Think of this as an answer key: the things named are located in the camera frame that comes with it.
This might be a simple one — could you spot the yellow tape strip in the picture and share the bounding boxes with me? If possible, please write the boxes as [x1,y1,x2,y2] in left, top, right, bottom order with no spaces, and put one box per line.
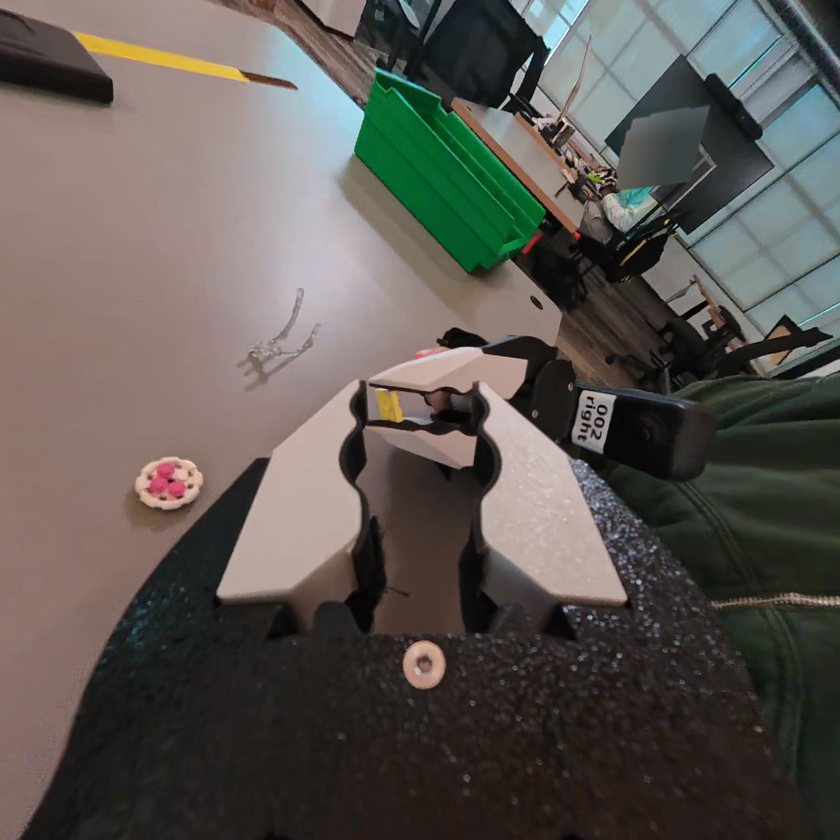
[73,31,299,91]

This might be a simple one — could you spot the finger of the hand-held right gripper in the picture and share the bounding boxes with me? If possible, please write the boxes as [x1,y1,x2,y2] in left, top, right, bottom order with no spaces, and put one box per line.
[365,416,487,471]
[367,346,527,399]

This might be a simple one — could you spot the green nested plastic bins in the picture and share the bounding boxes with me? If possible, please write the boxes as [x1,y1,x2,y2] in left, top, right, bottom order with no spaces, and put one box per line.
[354,67,547,274]

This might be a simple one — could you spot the black flat case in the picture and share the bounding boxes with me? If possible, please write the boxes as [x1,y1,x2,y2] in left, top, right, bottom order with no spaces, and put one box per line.
[0,8,114,105]

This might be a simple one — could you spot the person's green jacket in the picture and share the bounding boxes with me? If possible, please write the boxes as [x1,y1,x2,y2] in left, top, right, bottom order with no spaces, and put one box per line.
[591,373,840,840]

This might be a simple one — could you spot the black wall monitor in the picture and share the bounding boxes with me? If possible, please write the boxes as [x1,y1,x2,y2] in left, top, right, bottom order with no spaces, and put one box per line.
[604,54,777,237]

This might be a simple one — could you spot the black cart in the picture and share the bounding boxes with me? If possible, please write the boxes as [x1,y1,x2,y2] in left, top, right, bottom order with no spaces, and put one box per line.
[403,0,551,109]

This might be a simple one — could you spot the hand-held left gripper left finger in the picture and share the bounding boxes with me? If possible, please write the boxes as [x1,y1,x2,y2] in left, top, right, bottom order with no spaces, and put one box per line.
[215,379,388,634]

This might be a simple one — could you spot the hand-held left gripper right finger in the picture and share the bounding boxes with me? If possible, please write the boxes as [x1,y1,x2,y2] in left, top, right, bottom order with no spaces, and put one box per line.
[458,382,630,635]

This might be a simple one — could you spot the transparent lego piece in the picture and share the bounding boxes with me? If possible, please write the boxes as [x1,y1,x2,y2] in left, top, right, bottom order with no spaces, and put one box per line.
[246,287,322,363]

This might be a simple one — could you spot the black video bar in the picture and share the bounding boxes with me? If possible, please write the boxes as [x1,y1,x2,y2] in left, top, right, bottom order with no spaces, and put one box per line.
[703,72,764,140]

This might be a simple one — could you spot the white round lego plate pink studs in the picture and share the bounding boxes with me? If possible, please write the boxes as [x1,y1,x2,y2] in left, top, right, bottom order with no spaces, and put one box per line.
[134,457,202,511]

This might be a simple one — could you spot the black and yellow chair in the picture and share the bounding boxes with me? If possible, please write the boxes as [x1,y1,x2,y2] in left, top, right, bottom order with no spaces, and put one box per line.
[571,217,677,284]

